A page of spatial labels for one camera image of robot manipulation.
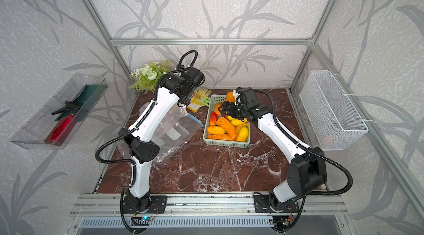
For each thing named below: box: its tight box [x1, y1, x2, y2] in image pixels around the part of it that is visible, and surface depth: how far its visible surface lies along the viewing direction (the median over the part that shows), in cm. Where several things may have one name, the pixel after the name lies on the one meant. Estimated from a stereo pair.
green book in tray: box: [55, 84, 108, 122], surface depth 71 cm
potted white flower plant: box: [128, 59, 171, 105], surface depth 90 cm
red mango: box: [209, 111, 218, 126], surface depth 101 cm
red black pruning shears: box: [44, 101, 82, 147], surface depth 61 cm
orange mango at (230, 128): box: [216, 116, 237, 141], surface depth 93 cm
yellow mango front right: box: [236, 126, 249, 143], surface depth 90 cm
